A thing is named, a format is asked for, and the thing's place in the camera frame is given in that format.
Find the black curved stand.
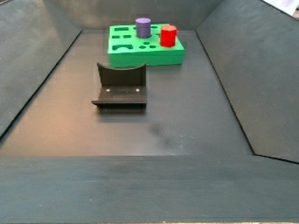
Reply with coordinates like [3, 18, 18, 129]
[91, 63, 147, 107]

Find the purple cylinder peg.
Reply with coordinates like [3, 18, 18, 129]
[135, 17, 151, 39]

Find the green shape-sorter board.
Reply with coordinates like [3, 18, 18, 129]
[107, 24, 184, 67]

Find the red hexagonal peg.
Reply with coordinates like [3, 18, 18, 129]
[160, 24, 178, 47]

